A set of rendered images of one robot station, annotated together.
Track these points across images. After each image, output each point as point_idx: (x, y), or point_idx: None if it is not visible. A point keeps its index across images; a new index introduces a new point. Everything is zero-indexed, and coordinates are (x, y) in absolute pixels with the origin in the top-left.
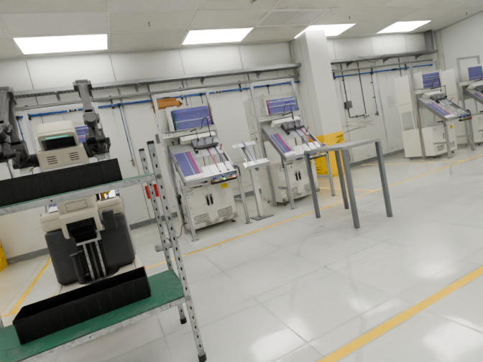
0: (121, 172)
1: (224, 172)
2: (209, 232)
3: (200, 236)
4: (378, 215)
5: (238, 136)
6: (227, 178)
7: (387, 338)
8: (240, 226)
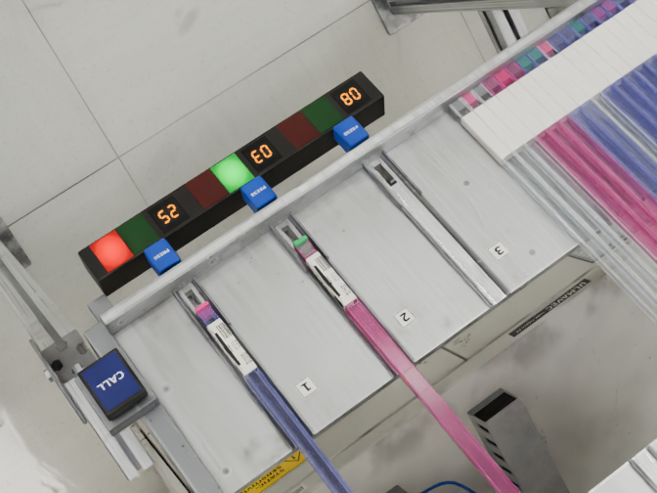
0: None
1: (242, 232)
2: (322, 160)
3: (372, 74)
4: None
5: None
6: (193, 187)
7: None
8: (59, 177)
